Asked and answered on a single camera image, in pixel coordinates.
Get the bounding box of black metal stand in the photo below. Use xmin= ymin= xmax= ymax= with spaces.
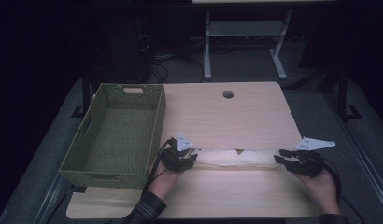
xmin=70 ymin=70 xmax=94 ymax=119
xmin=334 ymin=64 xmax=364 ymax=123

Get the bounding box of tangle of floor cables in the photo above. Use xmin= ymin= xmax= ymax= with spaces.
xmin=149 ymin=53 xmax=206 ymax=84

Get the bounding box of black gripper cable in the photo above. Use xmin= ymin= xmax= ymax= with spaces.
xmin=320 ymin=156 xmax=344 ymax=207
xmin=142 ymin=138 xmax=178 ymax=195

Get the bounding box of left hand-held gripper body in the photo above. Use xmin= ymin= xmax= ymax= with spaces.
xmin=161 ymin=133 xmax=194 ymax=174

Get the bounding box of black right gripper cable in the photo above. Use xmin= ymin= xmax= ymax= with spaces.
xmin=320 ymin=156 xmax=344 ymax=207

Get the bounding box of metal floor rail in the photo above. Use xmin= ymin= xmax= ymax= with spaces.
xmin=33 ymin=173 xmax=70 ymax=224
xmin=325 ymin=92 xmax=383 ymax=217

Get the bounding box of cream towel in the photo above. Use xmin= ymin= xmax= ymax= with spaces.
xmin=191 ymin=147 xmax=283 ymax=170

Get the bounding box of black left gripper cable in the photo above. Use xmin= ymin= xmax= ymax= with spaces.
xmin=142 ymin=138 xmax=178 ymax=195

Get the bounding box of person's right hand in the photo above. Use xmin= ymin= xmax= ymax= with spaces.
xmin=296 ymin=170 xmax=341 ymax=216

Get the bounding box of person's left hand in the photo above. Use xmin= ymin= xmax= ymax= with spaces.
xmin=148 ymin=160 xmax=183 ymax=201

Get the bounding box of green woven basket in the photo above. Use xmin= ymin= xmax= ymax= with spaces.
xmin=58 ymin=83 xmax=167 ymax=191

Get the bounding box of white metal desk frame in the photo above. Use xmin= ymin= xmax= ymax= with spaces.
xmin=203 ymin=8 xmax=294 ymax=81

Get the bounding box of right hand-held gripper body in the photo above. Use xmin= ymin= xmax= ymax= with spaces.
xmin=290 ymin=136 xmax=336 ymax=178

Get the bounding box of black floor cable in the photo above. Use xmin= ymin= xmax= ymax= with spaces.
xmin=340 ymin=195 xmax=365 ymax=224

